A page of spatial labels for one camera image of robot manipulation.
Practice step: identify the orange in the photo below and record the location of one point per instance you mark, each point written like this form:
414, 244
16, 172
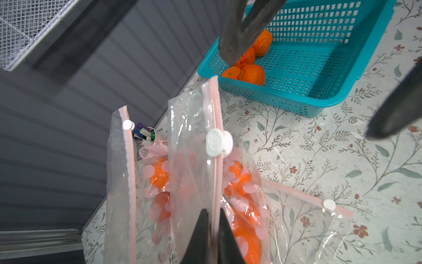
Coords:
248, 58
253, 74
232, 73

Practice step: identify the teal plastic basket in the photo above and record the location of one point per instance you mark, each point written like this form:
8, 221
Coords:
319, 50

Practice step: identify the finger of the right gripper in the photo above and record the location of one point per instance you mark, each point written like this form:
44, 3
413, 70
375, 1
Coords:
239, 32
401, 108

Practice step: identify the orange fruit taken out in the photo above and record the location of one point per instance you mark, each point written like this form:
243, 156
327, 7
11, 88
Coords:
262, 44

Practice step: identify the white wire mesh basket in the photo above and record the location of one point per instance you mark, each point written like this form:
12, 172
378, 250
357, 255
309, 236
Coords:
24, 24

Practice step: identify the clear zip-top bag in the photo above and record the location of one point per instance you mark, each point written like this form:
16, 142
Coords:
209, 170
138, 222
304, 229

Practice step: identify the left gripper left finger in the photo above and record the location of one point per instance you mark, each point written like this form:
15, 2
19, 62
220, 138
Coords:
197, 250

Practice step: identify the pink pen cup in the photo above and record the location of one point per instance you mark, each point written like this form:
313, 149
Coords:
147, 136

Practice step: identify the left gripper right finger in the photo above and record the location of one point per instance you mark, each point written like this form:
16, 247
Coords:
228, 250

